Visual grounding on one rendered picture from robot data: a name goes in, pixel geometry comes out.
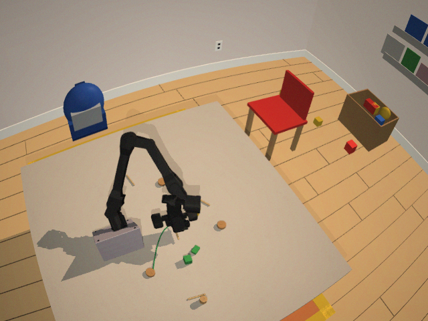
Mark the green wooden block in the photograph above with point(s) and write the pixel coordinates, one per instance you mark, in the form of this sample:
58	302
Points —
187	259
195	250

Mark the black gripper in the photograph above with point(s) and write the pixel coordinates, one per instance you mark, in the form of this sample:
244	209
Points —
157	218

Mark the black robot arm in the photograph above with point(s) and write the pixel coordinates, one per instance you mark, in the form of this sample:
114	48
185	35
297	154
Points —
178	195

